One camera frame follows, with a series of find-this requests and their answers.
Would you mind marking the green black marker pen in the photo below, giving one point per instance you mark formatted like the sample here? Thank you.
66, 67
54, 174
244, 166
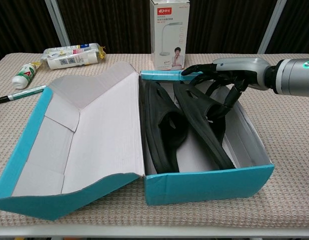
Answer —
19, 94

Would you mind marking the black rubber slipper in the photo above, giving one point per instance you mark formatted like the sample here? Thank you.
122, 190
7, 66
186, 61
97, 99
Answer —
204, 130
157, 140

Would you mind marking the white tube with QR code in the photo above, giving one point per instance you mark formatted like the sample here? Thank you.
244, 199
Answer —
69, 61

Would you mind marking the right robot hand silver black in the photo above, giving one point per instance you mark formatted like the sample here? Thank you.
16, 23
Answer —
244, 67

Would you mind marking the clear plastic toiletry pack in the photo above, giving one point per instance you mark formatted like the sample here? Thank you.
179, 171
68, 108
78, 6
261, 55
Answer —
69, 48

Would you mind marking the white metal frame post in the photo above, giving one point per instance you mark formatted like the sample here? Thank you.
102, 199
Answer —
57, 22
272, 25

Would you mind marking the dark brown curtain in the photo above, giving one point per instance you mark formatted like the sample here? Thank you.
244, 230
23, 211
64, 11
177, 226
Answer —
114, 25

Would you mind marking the white desk lamp carton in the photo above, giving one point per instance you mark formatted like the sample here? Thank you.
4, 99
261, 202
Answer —
169, 37

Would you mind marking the teal cardboard shoe box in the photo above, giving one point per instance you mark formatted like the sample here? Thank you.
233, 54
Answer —
207, 187

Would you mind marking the beige waffle tablecloth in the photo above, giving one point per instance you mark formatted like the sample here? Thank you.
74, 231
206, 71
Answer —
154, 217

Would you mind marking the white green bottle red letter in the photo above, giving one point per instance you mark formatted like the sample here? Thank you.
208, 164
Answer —
24, 75

